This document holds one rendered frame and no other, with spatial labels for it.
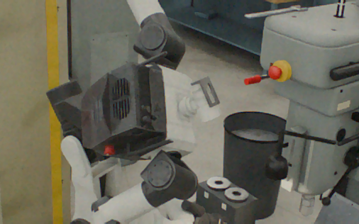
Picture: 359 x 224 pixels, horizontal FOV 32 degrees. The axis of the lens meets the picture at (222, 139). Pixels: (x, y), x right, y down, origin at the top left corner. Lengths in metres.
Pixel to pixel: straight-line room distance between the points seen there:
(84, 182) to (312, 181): 0.76
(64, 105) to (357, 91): 0.93
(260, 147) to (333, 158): 2.06
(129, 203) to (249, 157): 2.24
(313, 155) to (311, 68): 0.35
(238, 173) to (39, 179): 1.31
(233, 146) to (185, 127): 2.20
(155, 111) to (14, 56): 1.56
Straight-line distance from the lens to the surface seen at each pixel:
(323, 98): 1.83
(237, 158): 4.08
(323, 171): 1.97
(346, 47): 1.75
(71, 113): 2.09
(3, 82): 3.28
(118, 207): 1.89
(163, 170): 1.77
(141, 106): 1.77
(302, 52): 1.72
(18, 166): 3.50
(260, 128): 4.43
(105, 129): 1.84
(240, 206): 2.31
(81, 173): 2.13
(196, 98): 1.84
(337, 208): 2.54
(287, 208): 4.51
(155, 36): 1.91
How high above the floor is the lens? 2.33
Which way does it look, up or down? 26 degrees down
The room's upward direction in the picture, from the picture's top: 6 degrees clockwise
